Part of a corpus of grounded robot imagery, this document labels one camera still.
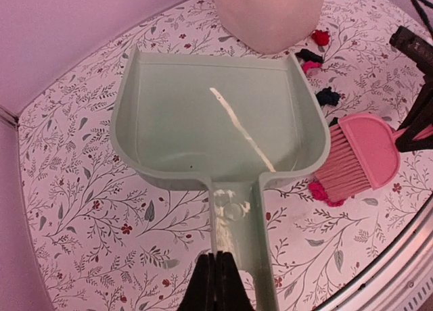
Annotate magenta paper scrap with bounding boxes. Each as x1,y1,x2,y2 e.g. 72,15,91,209
302,61,322,74
308,181,345,207

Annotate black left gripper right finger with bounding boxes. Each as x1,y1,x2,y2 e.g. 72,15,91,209
216,252,254,311

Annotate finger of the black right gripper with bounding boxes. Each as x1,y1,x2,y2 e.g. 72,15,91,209
390,26,432,152

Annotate green plastic dustpan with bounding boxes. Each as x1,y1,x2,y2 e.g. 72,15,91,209
110,46,330,310

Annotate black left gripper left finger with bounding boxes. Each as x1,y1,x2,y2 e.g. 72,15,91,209
177,253,216,311

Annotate small black paper scrap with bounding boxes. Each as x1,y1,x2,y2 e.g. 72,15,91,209
295,49,323,64

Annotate cream plastic waste bin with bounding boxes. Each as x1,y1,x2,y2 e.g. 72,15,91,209
214,0,324,54

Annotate red paper scrap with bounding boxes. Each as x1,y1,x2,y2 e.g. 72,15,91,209
311,30,331,47

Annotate floral tablecloth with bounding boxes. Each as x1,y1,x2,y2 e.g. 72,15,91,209
19,0,432,310

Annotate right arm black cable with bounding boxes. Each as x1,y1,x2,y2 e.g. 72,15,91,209
409,0,433,25

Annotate navy paper scrap centre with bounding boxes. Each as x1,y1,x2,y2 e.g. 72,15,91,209
316,87,341,107

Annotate pink hand brush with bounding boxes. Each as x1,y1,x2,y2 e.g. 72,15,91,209
313,113,433,203

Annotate aluminium table rail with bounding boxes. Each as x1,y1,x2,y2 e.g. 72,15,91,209
317,201,432,310

